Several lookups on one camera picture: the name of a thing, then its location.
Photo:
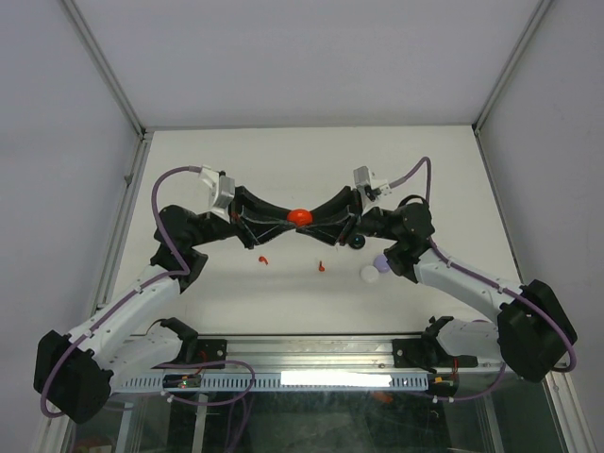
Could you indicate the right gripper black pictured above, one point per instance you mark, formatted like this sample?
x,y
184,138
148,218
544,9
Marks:
x,y
345,204

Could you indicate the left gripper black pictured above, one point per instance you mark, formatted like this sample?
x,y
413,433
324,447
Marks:
x,y
252,208

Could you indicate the orange round case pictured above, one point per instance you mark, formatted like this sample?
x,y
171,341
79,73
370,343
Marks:
x,y
300,217

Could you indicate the purple charging case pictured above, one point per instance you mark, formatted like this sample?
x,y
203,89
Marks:
x,y
381,264

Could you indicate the white charging case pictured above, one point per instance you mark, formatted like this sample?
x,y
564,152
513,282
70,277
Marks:
x,y
369,274

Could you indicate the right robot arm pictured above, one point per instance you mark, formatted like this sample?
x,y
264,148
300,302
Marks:
x,y
535,336

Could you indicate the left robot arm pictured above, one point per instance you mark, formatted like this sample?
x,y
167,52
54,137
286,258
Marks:
x,y
77,372

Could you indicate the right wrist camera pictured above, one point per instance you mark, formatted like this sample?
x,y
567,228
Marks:
x,y
370,187

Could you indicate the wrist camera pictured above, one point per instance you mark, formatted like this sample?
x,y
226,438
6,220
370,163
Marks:
x,y
221,191
370,187

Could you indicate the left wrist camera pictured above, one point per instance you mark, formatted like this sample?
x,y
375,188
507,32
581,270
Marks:
x,y
221,191

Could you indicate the left aluminium frame post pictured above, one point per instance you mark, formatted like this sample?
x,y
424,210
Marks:
x,y
82,29

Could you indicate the aluminium frame post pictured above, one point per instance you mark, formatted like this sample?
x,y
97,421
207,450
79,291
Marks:
x,y
526,36
82,29

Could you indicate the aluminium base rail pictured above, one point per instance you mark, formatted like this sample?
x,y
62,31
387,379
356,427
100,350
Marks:
x,y
358,352

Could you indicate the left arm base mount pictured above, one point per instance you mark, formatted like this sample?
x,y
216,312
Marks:
x,y
207,354

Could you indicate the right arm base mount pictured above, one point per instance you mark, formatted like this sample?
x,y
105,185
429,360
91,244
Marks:
x,y
414,353

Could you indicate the white slotted cable duct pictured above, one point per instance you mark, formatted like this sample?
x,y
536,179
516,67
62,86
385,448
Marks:
x,y
286,381

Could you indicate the right aluminium frame post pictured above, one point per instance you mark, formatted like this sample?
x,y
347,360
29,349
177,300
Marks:
x,y
526,36

